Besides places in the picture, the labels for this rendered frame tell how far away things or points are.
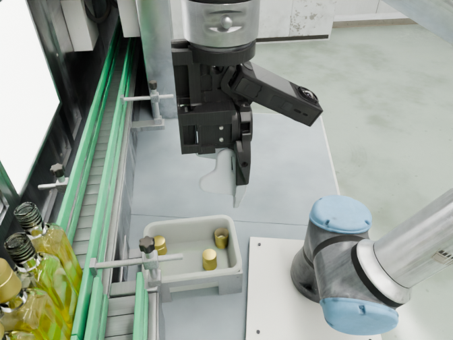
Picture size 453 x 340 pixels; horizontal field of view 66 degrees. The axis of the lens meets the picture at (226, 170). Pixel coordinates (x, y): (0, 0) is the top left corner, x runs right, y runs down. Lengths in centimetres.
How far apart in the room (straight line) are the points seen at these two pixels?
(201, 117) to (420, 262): 39
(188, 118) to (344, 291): 40
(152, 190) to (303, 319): 59
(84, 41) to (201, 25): 117
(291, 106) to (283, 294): 55
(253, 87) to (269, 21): 396
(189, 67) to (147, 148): 96
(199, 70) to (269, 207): 74
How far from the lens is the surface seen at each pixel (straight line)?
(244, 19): 34
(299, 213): 106
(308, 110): 41
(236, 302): 87
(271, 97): 39
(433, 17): 53
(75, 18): 147
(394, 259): 61
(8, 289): 50
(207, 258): 86
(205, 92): 38
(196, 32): 35
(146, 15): 131
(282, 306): 84
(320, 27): 455
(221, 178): 43
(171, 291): 85
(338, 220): 70
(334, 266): 66
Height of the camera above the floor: 151
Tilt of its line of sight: 40 degrees down
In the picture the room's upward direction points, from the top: straight up
